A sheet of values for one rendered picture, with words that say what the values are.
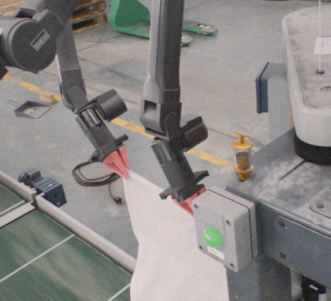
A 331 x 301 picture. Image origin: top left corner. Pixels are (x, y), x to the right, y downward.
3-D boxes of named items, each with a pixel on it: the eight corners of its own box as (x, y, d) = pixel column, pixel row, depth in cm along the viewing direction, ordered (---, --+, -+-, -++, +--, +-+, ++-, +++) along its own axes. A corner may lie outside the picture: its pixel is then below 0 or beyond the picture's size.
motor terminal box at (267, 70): (255, 124, 118) (253, 77, 113) (264, 105, 126) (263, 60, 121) (292, 127, 115) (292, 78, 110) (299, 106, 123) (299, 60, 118)
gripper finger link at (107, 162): (148, 165, 129) (127, 135, 130) (126, 178, 125) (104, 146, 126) (138, 175, 135) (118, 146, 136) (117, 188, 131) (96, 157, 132)
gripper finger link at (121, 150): (141, 168, 128) (120, 138, 129) (119, 182, 124) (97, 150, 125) (132, 179, 133) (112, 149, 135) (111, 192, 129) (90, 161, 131)
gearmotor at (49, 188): (13, 196, 276) (5, 172, 269) (37, 183, 284) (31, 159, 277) (42, 217, 255) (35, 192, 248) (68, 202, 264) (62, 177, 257)
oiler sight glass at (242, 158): (230, 167, 74) (229, 146, 72) (242, 159, 75) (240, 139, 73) (244, 172, 72) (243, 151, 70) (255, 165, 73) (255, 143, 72)
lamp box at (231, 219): (197, 250, 76) (191, 199, 71) (218, 234, 78) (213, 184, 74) (238, 273, 71) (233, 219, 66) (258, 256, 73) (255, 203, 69)
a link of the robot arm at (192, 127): (137, 108, 108) (164, 117, 101) (177, 88, 114) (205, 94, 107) (149, 157, 113) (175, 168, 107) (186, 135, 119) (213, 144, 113)
